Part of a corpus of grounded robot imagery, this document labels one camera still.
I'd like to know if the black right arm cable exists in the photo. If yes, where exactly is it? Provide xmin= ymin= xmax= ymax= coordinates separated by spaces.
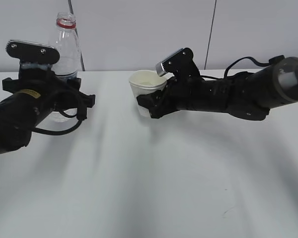
xmin=200 ymin=55 xmax=285 ymax=81

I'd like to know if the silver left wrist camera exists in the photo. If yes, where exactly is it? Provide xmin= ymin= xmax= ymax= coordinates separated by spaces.
xmin=5 ymin=40 xmax=60 ymax=64

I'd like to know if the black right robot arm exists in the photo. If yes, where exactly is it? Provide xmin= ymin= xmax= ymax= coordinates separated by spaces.
xmin=136 ymin=56 xmax=298 ymax=121

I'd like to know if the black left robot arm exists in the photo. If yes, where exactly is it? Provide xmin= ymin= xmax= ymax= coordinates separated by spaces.
xmin=0 ymin=68 xmax=95 ymax=154

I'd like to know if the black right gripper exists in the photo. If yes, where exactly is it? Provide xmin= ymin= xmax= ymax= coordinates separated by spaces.
xmin=136 ymin=76 xmax=204 ymax=119

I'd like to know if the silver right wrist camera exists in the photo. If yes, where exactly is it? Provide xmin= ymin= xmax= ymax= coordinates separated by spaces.
xmin=155 ymin=48 xmax=201 ymax=80

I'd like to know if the clear plastic water bottle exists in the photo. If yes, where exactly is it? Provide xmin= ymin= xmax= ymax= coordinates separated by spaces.
xmin=47 ymin=11 xmax=80 ymax=123

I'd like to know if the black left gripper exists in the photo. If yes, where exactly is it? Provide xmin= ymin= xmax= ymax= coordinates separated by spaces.
xmin=2 ymin=64 xmax=95 ymax=120

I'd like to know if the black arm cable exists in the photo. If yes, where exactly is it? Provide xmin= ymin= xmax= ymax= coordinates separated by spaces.
xmin=200 ymin=55 xmax=285 ymax=81
xmin=33 ymin=90 xmax=87 ymax=136

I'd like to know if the white paper cup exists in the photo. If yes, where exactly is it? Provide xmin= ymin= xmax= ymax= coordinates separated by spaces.
xmin=128 ymin=69 xmax=168 ymax=118

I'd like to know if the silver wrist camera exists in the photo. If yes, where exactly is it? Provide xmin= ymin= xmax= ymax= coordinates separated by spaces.
xmin=5 ymin=40 xmax=60 ymax=64
xmin=155 ymin=48 xmax=201 ymax=80

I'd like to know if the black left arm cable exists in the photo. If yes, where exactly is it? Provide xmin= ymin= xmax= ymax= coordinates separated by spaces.
xmin=33 ymin=90 xmax=87 ymax=136

